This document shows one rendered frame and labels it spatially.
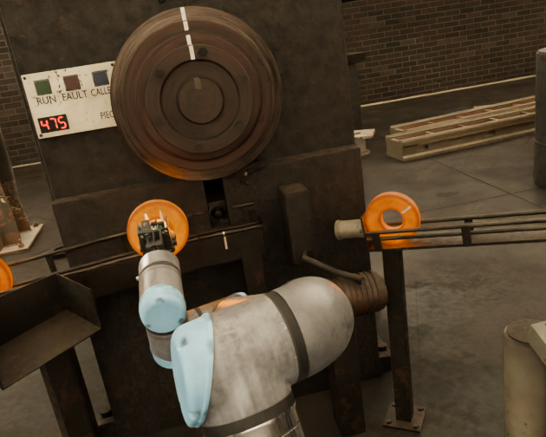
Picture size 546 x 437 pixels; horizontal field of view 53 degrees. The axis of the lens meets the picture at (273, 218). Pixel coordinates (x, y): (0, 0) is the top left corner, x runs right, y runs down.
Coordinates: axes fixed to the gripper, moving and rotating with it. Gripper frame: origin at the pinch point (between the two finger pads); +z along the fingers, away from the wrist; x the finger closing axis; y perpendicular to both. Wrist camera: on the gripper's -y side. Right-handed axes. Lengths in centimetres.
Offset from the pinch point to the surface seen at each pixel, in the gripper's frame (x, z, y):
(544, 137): -238, 157, -97
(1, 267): 47, 17, -16
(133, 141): 2.7, 23.0, 12.7
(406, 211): -67, -2, -11
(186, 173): -9.9, 19.8, 1.4
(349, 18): -265, 614, -137
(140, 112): -1.4, 21.5, 21.3
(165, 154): -5.4, 19.9, 8.5
